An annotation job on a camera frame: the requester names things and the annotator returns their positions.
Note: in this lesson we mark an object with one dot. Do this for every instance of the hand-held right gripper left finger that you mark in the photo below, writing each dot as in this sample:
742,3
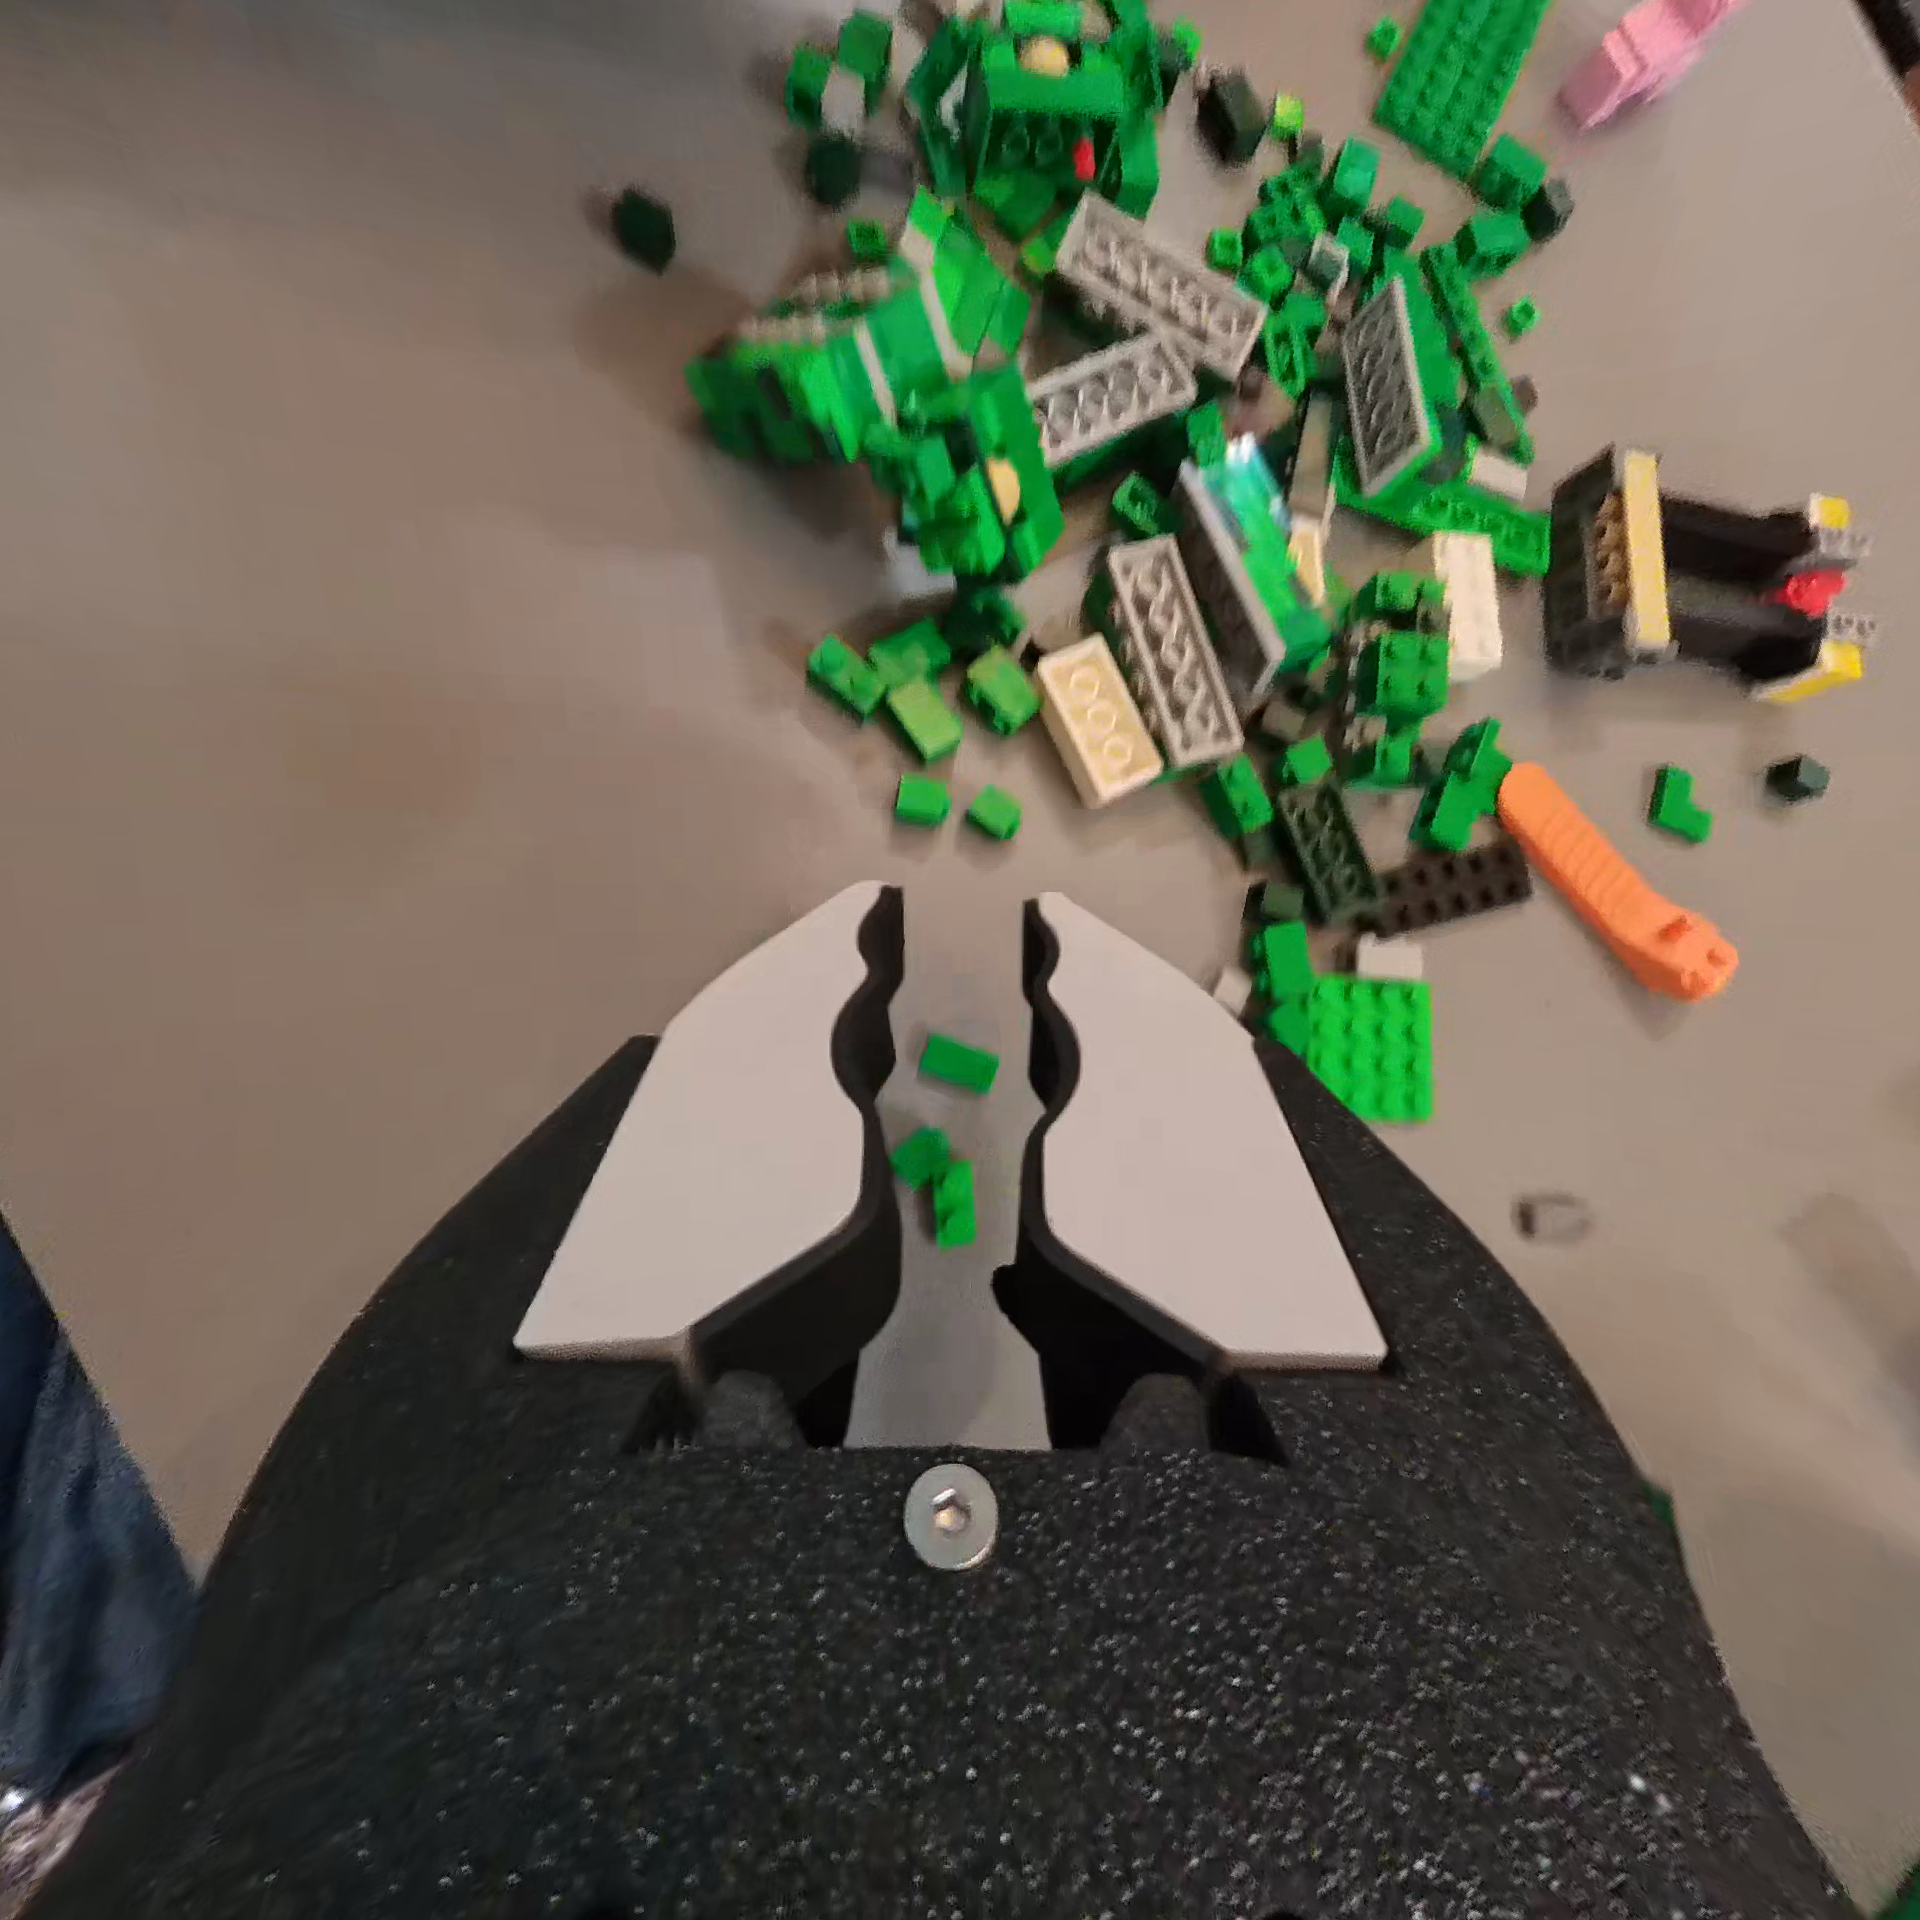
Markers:
719,1186

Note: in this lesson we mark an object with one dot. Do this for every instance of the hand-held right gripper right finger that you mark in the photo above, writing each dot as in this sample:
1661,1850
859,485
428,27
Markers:
1187,1186

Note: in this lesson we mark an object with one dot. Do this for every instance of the green striped brick model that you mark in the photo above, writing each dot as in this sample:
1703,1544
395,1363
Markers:
841,374

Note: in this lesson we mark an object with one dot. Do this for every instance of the grey desk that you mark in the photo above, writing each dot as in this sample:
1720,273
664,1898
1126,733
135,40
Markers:
374,601

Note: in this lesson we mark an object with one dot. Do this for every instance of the green square plate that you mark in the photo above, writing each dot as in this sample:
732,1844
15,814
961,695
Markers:
1371,1052

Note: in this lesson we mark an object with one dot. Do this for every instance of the black studded plate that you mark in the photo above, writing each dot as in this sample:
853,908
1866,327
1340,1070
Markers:
1448,889

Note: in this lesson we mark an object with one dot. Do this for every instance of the cream brick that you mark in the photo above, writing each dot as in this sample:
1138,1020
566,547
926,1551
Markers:
1099,720

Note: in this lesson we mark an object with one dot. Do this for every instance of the orange brick separator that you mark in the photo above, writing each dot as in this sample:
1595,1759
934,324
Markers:
1603,885

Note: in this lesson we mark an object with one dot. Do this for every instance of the pile of loose green bricks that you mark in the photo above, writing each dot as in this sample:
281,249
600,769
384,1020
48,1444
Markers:
1394,675

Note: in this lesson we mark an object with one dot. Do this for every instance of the green corner brick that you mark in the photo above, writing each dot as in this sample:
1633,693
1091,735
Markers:
1672,811

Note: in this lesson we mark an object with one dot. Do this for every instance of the white brick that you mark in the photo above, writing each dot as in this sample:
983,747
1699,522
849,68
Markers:
1466,601

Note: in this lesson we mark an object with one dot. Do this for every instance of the person's leg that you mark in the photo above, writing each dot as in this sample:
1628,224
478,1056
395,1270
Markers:
75,1501

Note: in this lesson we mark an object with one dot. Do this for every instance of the small black cube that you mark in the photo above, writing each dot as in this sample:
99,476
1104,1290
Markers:
1796,778

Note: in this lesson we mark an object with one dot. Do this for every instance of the black and yellow brick build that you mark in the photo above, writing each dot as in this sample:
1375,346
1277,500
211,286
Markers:
1695,572

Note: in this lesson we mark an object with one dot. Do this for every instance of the green studded plate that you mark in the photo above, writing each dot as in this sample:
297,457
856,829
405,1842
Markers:
1463,76

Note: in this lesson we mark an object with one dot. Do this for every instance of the pink toy pig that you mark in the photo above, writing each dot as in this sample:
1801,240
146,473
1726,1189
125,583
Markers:
1634,60

